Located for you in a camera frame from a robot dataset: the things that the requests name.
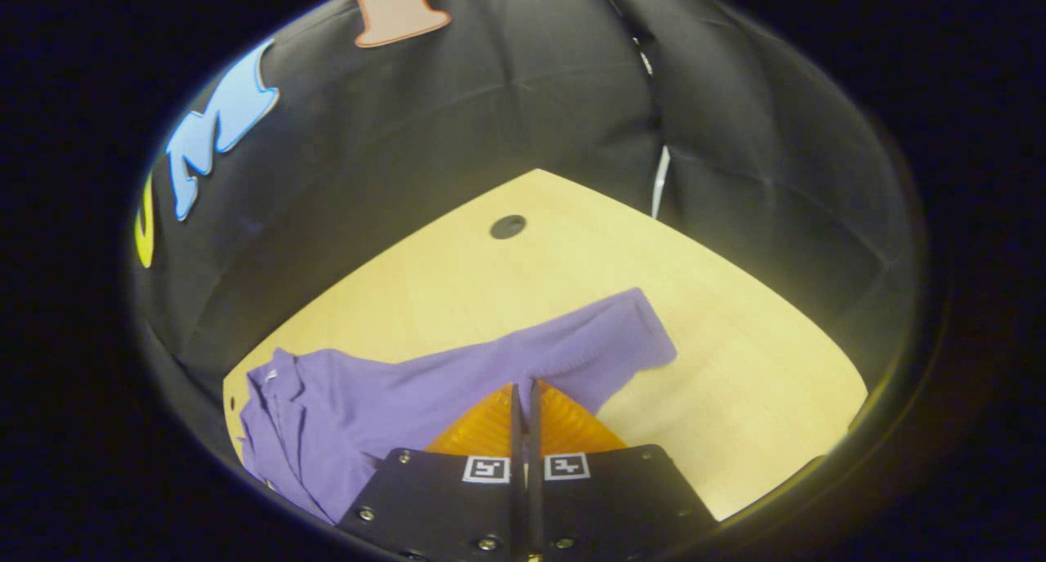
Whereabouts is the purple collared shirt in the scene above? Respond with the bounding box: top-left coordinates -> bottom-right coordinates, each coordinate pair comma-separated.
239,288 -> 678,526

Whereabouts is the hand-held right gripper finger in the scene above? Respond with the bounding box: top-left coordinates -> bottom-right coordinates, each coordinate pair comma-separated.
527,378 -> 720,562
337,380 -> 525,562

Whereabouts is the white cable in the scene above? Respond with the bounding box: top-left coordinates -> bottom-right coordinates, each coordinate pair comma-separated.
650,144 -> 673,220

